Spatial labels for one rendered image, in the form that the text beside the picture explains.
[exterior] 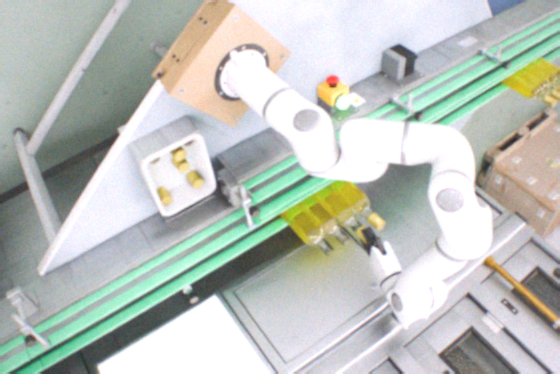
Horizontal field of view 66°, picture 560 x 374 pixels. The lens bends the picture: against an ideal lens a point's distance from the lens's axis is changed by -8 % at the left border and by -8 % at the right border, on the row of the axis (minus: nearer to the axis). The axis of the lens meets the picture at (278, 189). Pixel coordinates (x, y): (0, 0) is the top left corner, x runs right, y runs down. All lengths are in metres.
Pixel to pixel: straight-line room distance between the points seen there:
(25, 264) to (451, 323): 1.42
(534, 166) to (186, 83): 4.49
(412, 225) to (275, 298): 0.52
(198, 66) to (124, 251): 0.58
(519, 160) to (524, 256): 3.64
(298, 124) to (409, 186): 0.82
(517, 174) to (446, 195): 4.21
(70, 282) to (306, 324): 0.67
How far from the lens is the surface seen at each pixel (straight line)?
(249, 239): 1.39
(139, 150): 1.19
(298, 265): 1.44
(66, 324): 1.34
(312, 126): 0.93
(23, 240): 1.87
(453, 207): 0.88
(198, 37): 1.08
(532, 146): 5.44
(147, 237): 1.36
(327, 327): 1.34
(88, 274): 1.36
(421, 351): 1.38
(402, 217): 1.60
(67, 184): 1.96
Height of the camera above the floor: 1.71
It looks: 36 degrees down
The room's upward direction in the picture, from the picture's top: 137 degrees clockwise
